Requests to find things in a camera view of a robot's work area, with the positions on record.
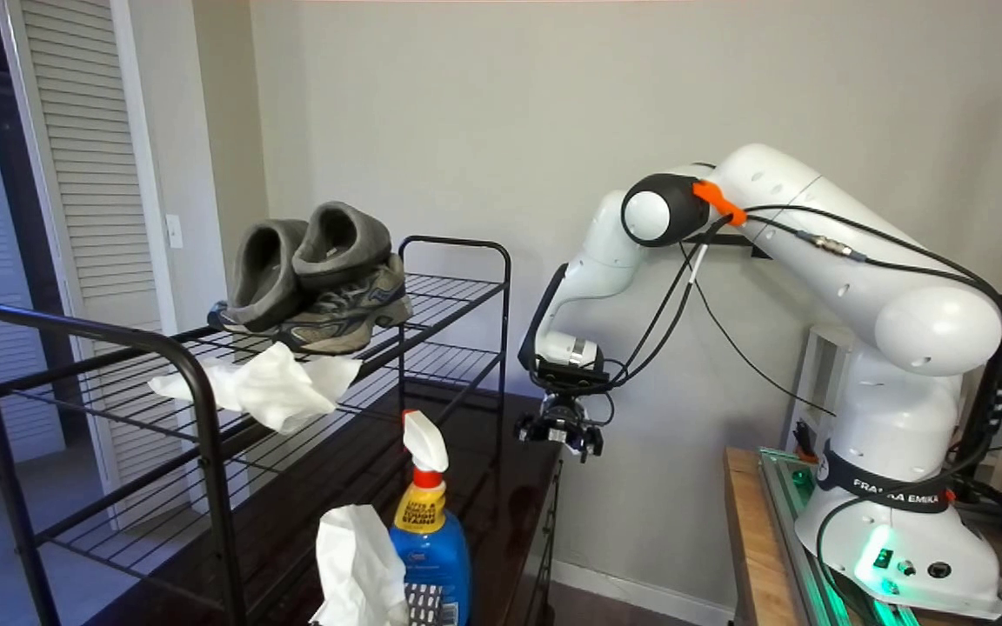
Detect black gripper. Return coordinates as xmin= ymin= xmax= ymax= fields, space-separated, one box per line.
xmin=514 ymin=388 xmax=609 ymax=466

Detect blue spray bottle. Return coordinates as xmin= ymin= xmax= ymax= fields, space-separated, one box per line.
xmin=386 ymin=408 xmax=476 ymax=626

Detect light wooden table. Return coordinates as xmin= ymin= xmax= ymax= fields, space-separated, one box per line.
xmin=719 ymin=445 xmax=806 ymax=626

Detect perforated metal stand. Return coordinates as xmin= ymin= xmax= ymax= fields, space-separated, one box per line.
xmin=405 ymin=576 xmax=448 ymax=626

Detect grey slip-on shoe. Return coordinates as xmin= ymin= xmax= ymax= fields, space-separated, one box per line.
xmin=224 ymin=214 xmax=309 ymax=334
xmin=287 ymin=198 xmax=413 ymax=358

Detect white crumpled cloth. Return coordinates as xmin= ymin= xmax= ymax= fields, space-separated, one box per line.
xmin=145 ymin=338 xmax=366 ymax=437

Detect white louvered closet door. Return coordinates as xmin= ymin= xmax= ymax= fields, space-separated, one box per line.
xmin=0 ymin=0 xmax=170 ymax=497

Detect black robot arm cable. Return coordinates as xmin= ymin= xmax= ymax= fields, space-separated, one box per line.
xmin=523 ymin=200 xmax=1002 ymax=424

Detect white wall box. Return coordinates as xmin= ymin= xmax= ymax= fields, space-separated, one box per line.
xmin=782 ymin=327 xmax=849 ymax=460

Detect black metal wire rack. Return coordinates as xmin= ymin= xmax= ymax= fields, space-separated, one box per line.
xmin=0 ymin=233 xmax=520 ymax=626

